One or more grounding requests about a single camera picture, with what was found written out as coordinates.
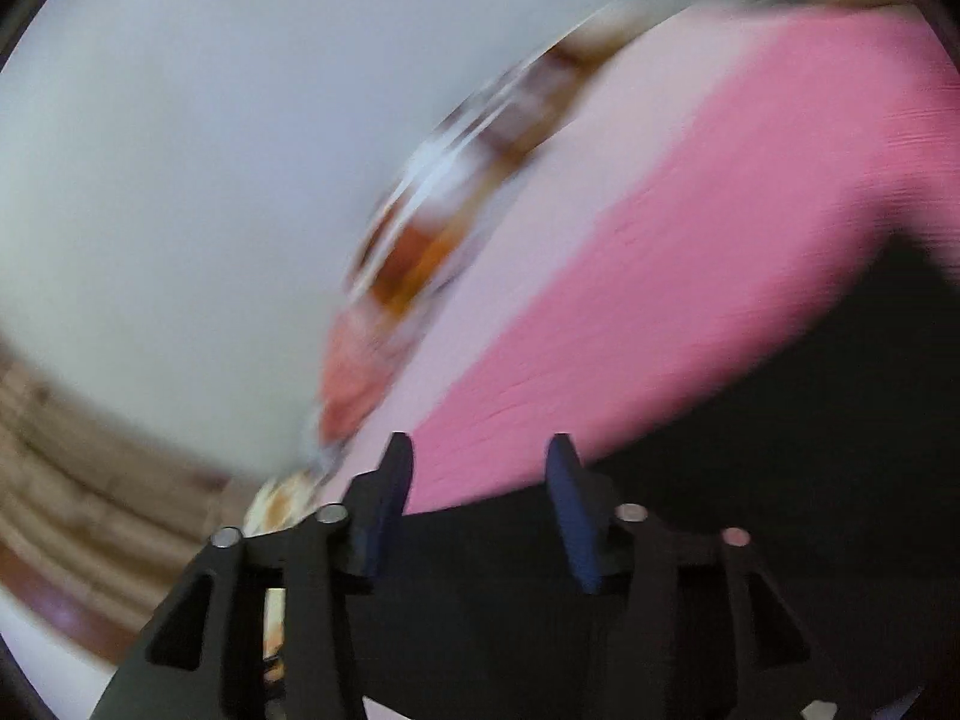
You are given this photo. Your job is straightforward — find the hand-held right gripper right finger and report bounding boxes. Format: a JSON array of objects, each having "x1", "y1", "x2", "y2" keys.
[{"x1": 546, "y1": 433, "x2": 871, "y2": 720}]

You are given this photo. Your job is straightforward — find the pink checked bed sheet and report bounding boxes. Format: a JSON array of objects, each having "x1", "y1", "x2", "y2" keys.
[{"x1": 330, "y1": 4, "x2": 960, "y2": 515}]

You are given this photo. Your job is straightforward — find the beige patterned curtain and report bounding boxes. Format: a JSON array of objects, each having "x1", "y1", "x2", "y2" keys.
[{"x1": 0, "y1": 337, "x2": 256, "y2": 661}]

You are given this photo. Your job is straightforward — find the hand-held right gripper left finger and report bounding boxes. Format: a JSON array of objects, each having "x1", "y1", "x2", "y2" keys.
[{"x1": 90, "y1": 433, "x2": 413, "y2": 720}]

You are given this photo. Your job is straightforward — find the black pants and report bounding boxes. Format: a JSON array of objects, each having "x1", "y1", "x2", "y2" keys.
[{"x1": 341, "y1": 232, "x2": 960, "y2": 720}]

